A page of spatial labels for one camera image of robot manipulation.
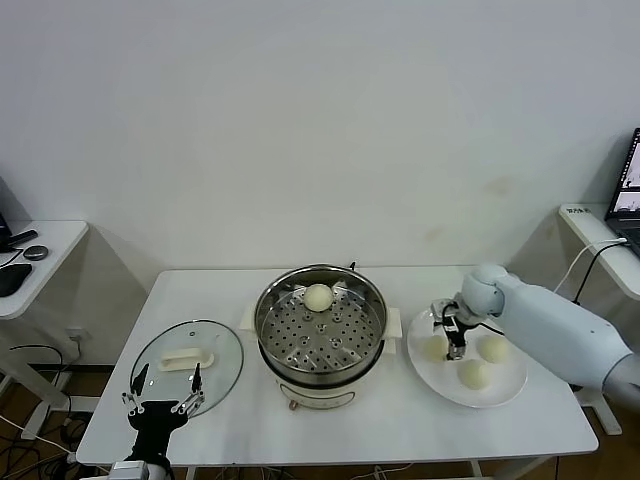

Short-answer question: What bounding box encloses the open black laptop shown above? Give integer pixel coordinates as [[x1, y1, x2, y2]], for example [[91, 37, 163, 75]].
[[603, 128, 640, 242]]

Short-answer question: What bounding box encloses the steel steamer pot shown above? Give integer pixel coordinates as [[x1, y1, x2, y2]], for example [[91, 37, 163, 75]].
[[240, 304, 404, 412]]

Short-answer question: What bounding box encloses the glass lid with cream handle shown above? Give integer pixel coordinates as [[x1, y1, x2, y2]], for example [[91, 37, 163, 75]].
[[130, 320, 245, 420]]

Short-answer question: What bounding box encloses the dark computer monitor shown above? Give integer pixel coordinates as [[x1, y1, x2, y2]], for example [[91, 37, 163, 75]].
[[0, 209, 14, 254]]

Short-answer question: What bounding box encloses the white round plate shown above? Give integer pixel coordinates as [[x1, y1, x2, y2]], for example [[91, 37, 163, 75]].
[[406, 304, 530, 409]]

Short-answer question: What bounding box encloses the perforated steel steamer basket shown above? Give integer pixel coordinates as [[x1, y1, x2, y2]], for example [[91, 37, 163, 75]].
[[254, 266, 389, 376]]

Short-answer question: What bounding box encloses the white side table with monitor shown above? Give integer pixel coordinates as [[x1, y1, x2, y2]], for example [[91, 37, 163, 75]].
[[0, 220, 90, 441]]

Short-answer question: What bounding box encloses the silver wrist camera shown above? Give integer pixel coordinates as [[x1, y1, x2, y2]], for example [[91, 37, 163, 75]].
[[430, 298, 457, 329], [108, 460, 151, 480]]

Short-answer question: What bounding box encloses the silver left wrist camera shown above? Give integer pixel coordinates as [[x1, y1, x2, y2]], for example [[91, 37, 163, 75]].
[[108, 460, 151, 480]]

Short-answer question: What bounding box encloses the black remote bar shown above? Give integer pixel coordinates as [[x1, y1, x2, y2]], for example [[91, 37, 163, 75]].
[[0, 229, 40, 254]]

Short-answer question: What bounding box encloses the black cable with adapter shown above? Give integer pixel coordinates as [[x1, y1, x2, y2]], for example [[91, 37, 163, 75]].
[[569, 242, 629, 305]]

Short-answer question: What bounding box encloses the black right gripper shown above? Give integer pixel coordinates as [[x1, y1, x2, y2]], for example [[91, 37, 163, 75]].
[[446, 308, 474, 362]]

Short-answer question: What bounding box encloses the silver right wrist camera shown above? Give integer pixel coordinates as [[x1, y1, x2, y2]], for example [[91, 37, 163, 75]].
[[430, 298, 457, 329]]

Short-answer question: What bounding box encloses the black floor cable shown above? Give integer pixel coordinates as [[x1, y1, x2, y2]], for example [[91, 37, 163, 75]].
[[9, 344, 69, 374]]

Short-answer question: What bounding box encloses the white side table with label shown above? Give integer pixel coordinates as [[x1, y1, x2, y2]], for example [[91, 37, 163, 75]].
[[558, 204, 640, 437]]

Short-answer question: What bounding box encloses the white steamed baozi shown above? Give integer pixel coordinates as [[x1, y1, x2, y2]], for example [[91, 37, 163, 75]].
[[422, 335, 449, 362], [303, 283, 334, 312], [478, 335, 512, 365], [457, 360, 495, 391]]

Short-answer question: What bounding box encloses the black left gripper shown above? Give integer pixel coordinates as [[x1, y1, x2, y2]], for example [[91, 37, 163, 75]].
[[121, 363, 207, 464]]

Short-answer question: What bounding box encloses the white laptop cable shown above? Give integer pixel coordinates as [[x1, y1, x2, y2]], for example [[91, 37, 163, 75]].
[[553, 238, 629, 296]]

